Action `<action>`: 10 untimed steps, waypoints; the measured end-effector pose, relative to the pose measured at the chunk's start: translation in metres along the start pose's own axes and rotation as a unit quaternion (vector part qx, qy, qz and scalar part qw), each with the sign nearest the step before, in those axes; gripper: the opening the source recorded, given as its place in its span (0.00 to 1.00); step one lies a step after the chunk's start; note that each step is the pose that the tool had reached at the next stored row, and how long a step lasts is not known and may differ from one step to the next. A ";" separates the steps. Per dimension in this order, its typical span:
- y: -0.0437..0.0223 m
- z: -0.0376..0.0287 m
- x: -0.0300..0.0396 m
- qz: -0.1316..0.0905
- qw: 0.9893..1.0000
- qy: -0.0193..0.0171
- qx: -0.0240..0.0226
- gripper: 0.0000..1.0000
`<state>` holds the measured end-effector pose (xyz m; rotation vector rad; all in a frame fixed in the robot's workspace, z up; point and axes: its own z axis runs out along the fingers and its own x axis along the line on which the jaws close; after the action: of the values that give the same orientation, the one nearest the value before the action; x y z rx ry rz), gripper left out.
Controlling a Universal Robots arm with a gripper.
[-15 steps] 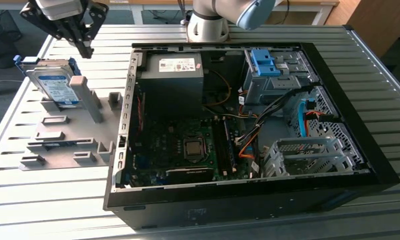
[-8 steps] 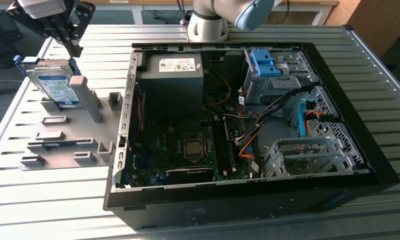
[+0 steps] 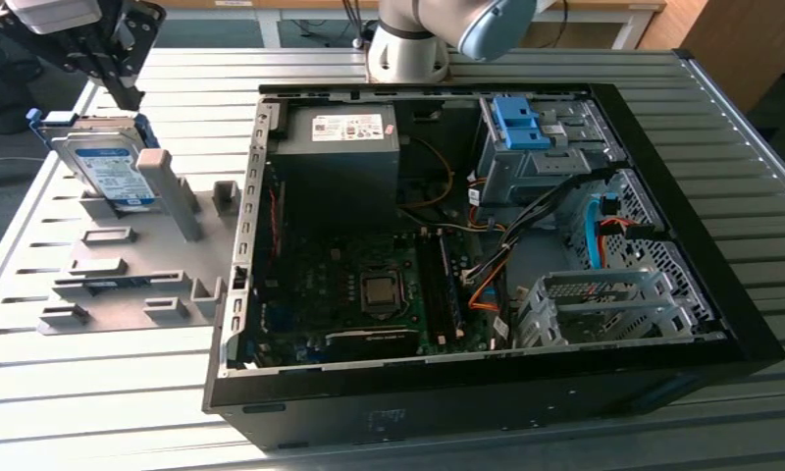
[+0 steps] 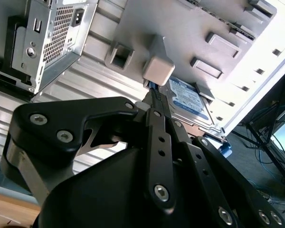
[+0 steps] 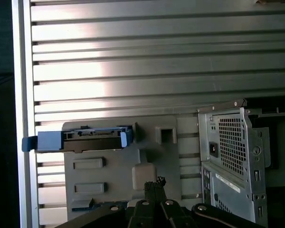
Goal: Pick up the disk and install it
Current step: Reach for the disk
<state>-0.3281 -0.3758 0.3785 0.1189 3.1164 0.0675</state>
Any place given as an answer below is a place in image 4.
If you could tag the hard disk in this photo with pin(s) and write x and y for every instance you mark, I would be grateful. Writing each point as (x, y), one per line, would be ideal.
(187, 99)

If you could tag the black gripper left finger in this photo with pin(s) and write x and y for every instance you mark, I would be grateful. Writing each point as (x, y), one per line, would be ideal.
(61, 123)

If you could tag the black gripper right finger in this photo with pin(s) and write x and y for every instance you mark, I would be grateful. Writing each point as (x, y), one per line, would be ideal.
(204, 166)

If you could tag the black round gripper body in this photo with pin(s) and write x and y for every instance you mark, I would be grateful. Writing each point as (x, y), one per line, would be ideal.
(97, 202)

